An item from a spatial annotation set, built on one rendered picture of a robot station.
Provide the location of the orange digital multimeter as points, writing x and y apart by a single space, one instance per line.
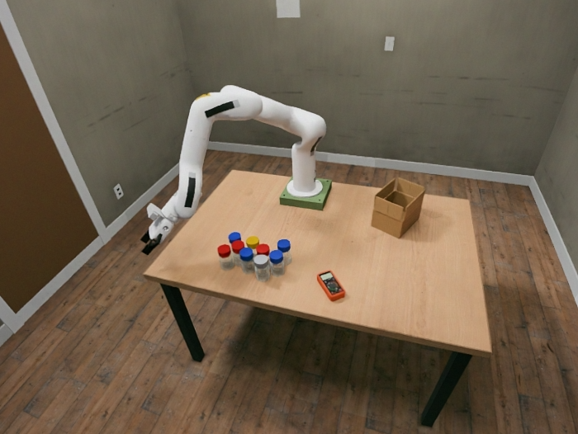
330 285

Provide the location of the yellow-capped bottle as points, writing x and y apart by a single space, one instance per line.
252 242

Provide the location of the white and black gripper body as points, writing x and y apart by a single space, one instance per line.
160 226

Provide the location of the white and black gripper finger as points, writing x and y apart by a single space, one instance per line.
145 237
149 247

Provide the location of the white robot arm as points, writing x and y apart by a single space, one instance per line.
233 106

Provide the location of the brown cardboard box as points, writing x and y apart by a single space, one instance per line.
386 216

